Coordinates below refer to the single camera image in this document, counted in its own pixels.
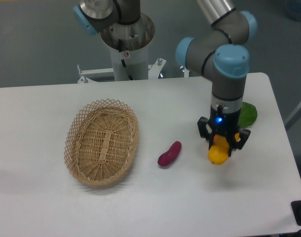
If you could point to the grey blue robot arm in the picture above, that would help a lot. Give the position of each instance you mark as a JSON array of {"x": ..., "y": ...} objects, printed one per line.
[{"x": 219, "y": 57}]

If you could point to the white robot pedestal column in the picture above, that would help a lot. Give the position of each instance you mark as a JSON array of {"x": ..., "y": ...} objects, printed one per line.
[{"x": 128, "y": 45}]

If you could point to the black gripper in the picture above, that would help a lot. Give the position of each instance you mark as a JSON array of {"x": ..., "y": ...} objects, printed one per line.
[{"x": 225, "y": 125}]

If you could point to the purple sweet potato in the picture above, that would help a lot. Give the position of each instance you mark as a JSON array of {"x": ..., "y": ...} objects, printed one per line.
[{"x": 169, "y": 157}]

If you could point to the green bok choy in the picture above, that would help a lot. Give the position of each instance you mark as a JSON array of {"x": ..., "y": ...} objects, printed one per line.
[{"x": 248, "y": 115}]

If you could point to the white frame at right edge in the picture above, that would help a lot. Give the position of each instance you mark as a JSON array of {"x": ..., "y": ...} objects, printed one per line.
[{"x": 293, "y": 117}]

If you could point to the orange fruit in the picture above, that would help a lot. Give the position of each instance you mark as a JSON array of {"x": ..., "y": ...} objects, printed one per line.
[{"x": 237, "y": 137}]

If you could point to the white metal base frame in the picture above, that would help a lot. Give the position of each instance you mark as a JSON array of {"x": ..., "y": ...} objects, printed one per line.
[{"x": 155, "y": 71}]

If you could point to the yellow mango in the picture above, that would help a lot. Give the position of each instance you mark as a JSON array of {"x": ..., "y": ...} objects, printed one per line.
[{"x": 219, "y": 151}]

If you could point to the woven wicker basket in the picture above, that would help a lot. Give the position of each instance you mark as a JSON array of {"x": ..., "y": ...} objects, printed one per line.
[{"x": 101, "y": 143}]

